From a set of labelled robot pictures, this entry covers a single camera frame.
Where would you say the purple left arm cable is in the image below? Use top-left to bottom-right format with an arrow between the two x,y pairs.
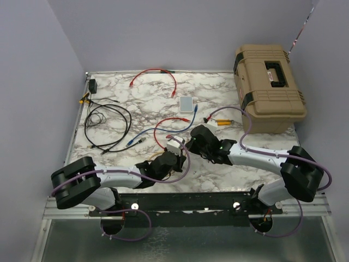
50,135 -> 191,242

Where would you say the blue ethernet cable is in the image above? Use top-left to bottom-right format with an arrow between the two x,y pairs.
126,104 -> 199,148

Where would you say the tan plastic tool case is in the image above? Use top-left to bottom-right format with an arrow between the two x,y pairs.
233,44 -> 307,134

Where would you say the black ethernet cable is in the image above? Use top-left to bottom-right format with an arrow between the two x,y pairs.
84,104 -> 147,156

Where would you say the yellow black utility knife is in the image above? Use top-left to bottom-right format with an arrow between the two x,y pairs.
215,119 -> 234,126

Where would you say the yellow black screwdriver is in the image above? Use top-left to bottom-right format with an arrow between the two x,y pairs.
79,92 -> 90,104

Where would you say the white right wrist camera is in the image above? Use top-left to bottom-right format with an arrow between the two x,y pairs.
203,118 -> 218,133

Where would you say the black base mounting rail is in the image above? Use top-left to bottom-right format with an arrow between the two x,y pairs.
89,192 -> 282,231

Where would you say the red ethernet cable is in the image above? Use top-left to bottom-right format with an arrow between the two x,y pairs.
153,117 -> 191,151
129,68 -> 177,98

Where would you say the white small router box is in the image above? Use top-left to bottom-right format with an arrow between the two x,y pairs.
179,96 -> 194,114

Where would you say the aluminium frame rail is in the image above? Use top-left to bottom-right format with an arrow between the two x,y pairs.
29,72 -> 95,262

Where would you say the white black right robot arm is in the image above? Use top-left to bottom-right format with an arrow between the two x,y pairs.
186,124 -> 324,213

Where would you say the thin black adapter cord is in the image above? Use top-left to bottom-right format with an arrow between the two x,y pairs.
85,90 -> 120,129

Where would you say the black power adapter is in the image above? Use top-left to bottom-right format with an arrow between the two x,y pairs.
88,79 -> 98,94

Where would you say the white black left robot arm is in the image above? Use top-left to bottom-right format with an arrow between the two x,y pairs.
51,151 -> 186,216

